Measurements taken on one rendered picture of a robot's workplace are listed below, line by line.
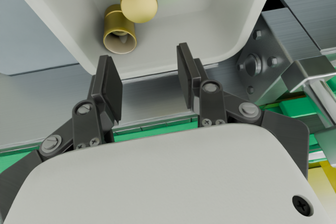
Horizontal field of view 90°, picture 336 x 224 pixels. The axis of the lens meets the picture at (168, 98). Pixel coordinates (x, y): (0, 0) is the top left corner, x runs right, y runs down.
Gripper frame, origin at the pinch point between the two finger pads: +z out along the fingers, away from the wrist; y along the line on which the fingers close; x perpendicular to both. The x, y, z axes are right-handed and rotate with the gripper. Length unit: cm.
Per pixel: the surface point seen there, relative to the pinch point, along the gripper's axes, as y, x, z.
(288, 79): 12.1, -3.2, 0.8
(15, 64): -21.8, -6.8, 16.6
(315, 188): 27.8, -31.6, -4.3
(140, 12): 0.0, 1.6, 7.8
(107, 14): -3.7, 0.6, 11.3
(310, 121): 19.0, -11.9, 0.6
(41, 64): -18.4, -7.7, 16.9
